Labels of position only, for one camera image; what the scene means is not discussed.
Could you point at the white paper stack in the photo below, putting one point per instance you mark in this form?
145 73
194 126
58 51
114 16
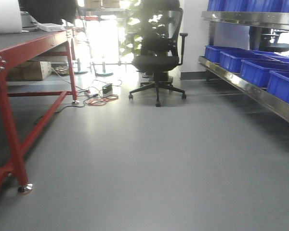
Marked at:
49 27

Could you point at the black office chair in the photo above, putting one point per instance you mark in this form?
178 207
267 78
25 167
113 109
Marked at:
158 56

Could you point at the green potted plant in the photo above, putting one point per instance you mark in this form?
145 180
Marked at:
146 19

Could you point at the cardboard box under table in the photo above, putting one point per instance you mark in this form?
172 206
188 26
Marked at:
30 71

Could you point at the blue plastic bin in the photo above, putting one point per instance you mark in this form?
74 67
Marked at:
278 85
212 53
257 72
232 60

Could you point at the red conveyor frame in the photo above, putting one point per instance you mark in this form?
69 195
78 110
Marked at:
14 50

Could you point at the black power adapter box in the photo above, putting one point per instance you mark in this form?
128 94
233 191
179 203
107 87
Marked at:
107 88

